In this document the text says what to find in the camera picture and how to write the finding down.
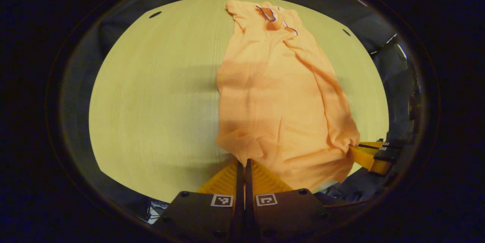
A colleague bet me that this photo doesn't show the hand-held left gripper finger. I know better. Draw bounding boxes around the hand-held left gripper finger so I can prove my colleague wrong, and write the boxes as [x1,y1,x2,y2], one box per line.
[244,158,330,241]
[152,160,244,243]

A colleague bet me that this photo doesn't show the orange T-shirt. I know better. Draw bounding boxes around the orange T-shirt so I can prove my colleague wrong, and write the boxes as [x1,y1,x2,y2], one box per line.
[215,0,360,192]

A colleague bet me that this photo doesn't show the person's blue clothing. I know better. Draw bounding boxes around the person's blue clothing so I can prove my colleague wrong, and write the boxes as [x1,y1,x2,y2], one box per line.
[140,167,394,224]

